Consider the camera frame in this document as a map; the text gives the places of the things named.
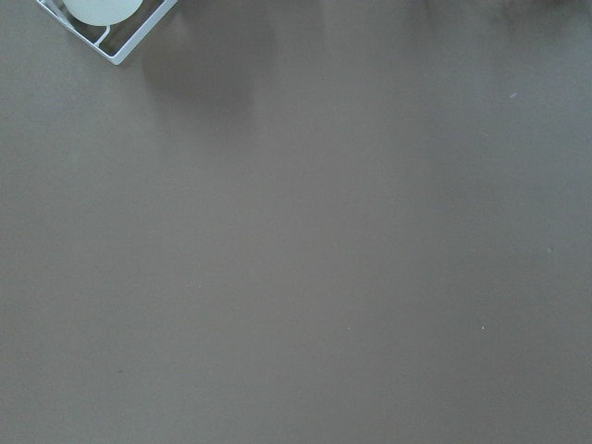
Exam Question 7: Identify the pale green cup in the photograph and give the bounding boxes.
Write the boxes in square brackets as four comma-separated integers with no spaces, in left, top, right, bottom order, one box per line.
[63,0,143,26]

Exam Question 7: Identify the white wire cup rack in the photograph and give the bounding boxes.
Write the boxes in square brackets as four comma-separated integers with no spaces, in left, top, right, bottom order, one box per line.
[37,0,177,65]

